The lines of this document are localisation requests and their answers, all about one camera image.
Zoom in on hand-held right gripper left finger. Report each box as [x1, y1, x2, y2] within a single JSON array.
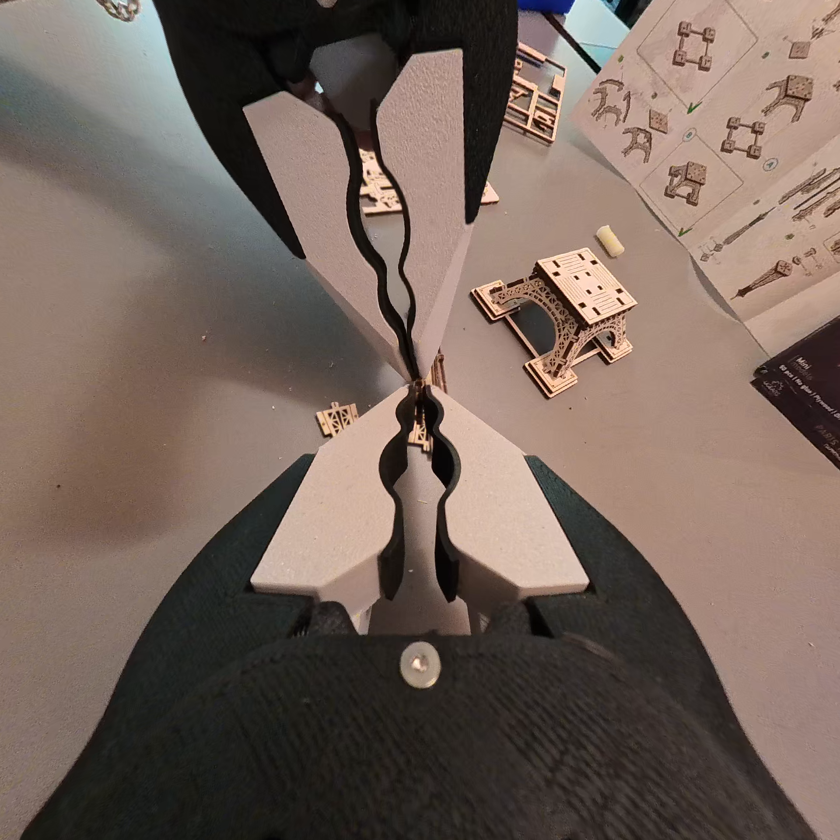
[[249, 386, 416, 636]]

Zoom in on wooden parts sheet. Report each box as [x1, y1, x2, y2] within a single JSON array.
[[357, 147, 501, 219]]

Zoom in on wide wooden lattice panel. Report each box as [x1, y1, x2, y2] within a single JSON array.
[[316, 402, 361, 439]]

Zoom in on grey desk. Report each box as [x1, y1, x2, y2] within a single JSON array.
[[0, 0, 840, 840]]

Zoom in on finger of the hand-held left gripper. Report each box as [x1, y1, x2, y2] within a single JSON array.
[[243, 91, 421, 382], [374, 48, 475, 382]]

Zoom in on person's left hand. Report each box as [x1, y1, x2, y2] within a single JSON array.
[[262, 29, 328, 112]]

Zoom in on joined wooden lattice panels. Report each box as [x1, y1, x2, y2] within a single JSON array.
[[406, 377, 435, 454]]

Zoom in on assembly diagram sheet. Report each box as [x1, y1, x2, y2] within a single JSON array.
[[570, 0, 840, 358]]

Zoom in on purple model kit box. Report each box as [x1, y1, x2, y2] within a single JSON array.
[[753, 331, 840, 470]]

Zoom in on wooden tower base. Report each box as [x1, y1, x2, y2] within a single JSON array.
[[470, 247, 639, 400]]

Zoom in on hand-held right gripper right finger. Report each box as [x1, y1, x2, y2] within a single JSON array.
[[420, 386, 590, 634]]

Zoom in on wooden parts frame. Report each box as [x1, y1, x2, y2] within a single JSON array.
[[502, 42, 567, 147]]

